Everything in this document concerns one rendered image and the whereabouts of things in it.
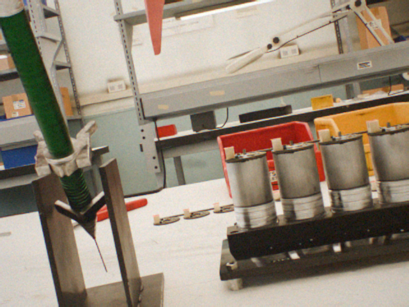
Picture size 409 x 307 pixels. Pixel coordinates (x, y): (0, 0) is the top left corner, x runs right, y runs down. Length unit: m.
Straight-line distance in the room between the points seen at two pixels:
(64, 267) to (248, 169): 0.11
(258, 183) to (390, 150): 0.08
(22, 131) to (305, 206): 2.52
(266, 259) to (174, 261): 0.09
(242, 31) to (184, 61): 0.55
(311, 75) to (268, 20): 2.21
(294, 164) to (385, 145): 0.05
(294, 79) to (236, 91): 0.27
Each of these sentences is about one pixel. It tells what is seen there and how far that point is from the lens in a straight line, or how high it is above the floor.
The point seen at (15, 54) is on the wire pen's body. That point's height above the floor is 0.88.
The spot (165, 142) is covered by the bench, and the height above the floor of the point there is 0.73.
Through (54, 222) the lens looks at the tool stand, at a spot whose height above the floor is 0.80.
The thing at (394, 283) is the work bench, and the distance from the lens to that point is 0.27.
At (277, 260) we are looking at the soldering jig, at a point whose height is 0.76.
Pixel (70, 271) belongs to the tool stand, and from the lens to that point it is 0.29.
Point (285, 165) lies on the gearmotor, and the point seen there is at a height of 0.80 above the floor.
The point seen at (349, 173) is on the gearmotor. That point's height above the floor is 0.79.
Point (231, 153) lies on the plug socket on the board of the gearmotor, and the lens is 0.32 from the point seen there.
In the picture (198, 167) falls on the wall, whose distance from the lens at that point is 4.73.
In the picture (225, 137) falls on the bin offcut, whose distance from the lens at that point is 0.67.
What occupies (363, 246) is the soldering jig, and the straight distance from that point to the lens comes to 0.29.
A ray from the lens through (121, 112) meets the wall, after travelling 4.81.
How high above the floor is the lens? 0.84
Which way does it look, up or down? 4 degrees down
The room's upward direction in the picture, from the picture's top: 11 degrees counter-clockwise
